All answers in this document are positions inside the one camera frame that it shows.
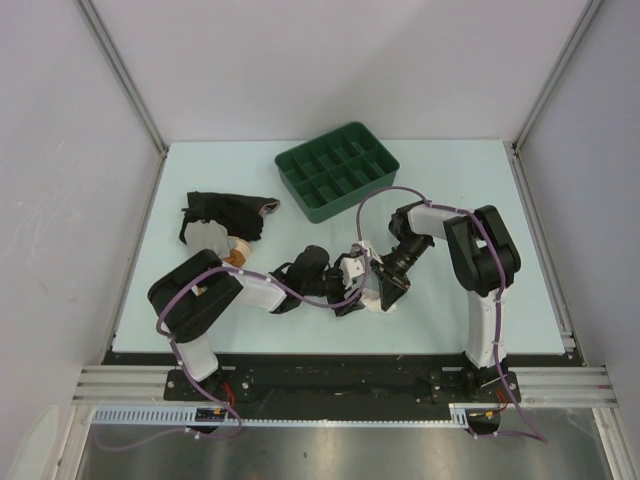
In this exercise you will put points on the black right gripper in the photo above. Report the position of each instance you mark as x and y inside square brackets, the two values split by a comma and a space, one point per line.
[392, 285]

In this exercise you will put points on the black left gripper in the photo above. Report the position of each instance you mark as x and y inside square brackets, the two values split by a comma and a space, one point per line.
[354, 304]

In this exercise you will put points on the white underwear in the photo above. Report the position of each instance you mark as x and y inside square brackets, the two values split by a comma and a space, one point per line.
[372, 302]

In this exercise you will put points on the green compartment tray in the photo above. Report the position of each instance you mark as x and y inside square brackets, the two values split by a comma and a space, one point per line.
[336, 171]

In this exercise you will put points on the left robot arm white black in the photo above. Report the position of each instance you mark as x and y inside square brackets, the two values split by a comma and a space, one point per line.
[189, 299]

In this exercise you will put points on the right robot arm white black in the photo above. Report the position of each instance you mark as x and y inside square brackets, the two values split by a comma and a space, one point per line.
[484, 260]

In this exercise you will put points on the orange brown underwear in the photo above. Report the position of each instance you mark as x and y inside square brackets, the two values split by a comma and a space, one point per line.
[234, 252]

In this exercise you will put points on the black underwear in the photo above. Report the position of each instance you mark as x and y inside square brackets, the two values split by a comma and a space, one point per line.
[241, 215]

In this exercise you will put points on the grey underwear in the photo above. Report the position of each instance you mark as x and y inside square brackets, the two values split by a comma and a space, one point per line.
[208, 236]

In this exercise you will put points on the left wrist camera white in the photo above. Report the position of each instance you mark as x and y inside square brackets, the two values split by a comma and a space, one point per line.
[355, 269]

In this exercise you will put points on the front aluminium rail right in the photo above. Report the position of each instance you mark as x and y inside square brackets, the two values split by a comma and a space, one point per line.
[565, 387]

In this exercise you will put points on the aluminium rail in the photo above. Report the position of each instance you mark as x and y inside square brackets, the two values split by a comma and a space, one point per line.
[565, 387]
[121, 385]

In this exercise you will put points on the right aluminium corner post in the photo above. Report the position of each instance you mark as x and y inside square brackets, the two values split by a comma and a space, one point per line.
[559, 69]

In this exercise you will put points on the aluminium corner post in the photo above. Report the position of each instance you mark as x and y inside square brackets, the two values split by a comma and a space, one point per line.
[559, 69]
[99, 30]

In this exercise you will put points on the front aluminium rail left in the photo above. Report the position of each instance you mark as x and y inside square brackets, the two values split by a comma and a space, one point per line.
[121, 385]

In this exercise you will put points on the white cable duct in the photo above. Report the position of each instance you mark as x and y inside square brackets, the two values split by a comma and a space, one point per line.
[444, 417]

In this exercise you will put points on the left aluminium corner post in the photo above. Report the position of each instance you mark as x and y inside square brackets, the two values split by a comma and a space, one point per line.
[99, 30]

